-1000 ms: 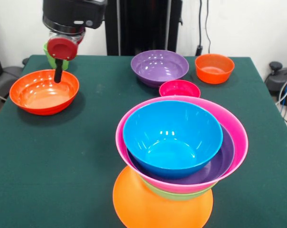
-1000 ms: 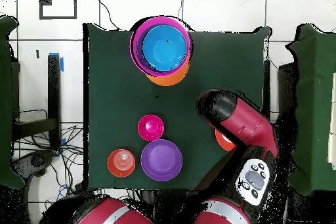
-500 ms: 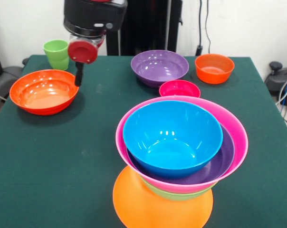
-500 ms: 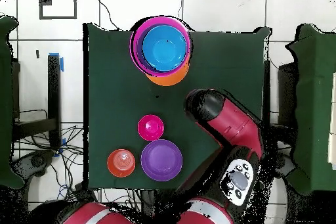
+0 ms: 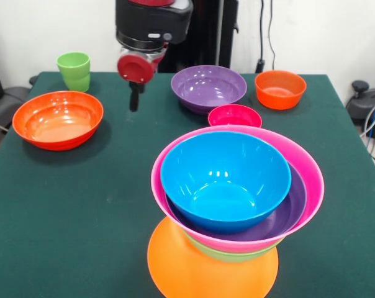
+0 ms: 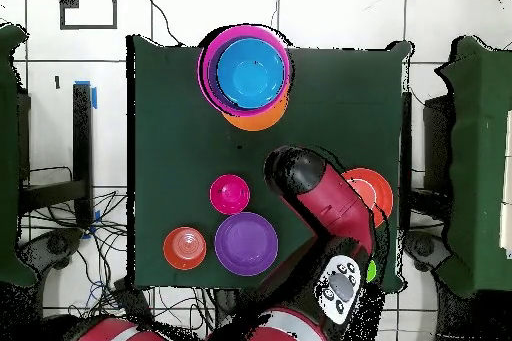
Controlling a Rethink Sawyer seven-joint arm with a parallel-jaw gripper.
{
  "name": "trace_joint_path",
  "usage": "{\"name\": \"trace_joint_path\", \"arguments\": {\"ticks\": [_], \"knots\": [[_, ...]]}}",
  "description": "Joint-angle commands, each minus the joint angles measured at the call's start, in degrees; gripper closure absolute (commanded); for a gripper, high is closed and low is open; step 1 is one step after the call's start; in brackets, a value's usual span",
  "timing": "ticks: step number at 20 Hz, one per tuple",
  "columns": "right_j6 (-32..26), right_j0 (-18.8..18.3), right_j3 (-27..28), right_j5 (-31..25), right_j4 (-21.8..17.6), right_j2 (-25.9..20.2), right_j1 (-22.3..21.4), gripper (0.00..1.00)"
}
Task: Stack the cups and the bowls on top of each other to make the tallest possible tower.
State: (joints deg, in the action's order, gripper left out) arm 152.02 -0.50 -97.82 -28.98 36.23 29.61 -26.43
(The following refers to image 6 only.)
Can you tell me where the purple bowl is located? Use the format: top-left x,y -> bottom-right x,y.
206,36 -> 289,113
214,211 -> 280,277

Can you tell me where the green cloth side table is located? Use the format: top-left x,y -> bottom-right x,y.
435,35 -> 512,298
0,22 -> 39,290

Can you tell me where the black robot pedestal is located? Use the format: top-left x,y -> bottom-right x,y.
213,288 -> 241,330

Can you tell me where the black bench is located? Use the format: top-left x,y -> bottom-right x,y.
17,82 -> 94,230

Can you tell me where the blue bowl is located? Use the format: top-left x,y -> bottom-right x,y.
216,37 -> 286,110

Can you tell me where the white box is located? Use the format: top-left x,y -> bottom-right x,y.
498,108 -> 512,260

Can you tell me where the small crimson bowl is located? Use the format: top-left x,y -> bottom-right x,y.
208,173 -> 252,216

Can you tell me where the black power brick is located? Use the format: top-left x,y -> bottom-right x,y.
112,277 -> 155,320

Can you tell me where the tangle of cables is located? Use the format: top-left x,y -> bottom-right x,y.
17,166 -> 213,330

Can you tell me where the pink bowl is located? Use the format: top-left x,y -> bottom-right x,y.
196,24 -> 291,118

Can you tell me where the small red-orange bowl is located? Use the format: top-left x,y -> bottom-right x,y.
162,226 -> 208,271

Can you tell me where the dark green tablecloth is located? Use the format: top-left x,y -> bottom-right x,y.
125,34 -> 415,292

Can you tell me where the large red-orange bowl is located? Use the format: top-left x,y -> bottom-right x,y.
341,167 -> 395,230

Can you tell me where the blue tape strip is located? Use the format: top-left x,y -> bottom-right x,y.
73,79 -> 99,110

